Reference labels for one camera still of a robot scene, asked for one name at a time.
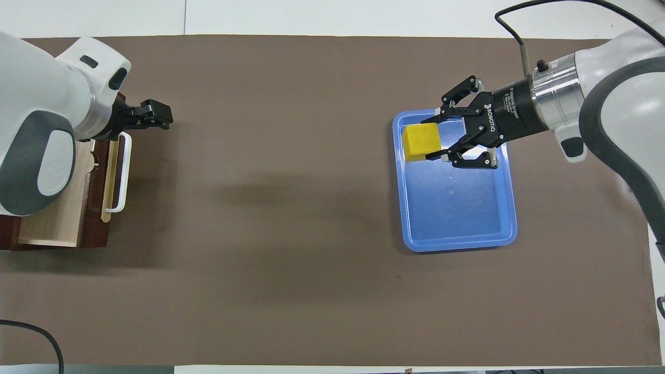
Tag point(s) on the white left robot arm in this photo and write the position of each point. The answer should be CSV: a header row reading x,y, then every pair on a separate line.
x,y
47,104

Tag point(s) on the blue plastic tray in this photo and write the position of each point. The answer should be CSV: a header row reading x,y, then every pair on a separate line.
x,y
457,208

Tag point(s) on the brown paper table mat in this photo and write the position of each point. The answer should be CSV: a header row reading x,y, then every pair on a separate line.
x,y
291,259

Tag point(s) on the dark wooden drawer cabinet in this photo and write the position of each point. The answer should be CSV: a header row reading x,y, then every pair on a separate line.
x,y
8,234

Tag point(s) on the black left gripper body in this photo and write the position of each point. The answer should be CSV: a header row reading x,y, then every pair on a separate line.
x,y
122,119

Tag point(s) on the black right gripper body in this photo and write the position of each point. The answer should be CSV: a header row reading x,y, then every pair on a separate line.
x,y
510,110

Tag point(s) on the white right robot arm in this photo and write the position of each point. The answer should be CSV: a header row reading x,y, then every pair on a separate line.
x,y
623,93

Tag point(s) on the yellow cube block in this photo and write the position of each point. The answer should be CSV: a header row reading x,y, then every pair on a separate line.
x,y
421,141

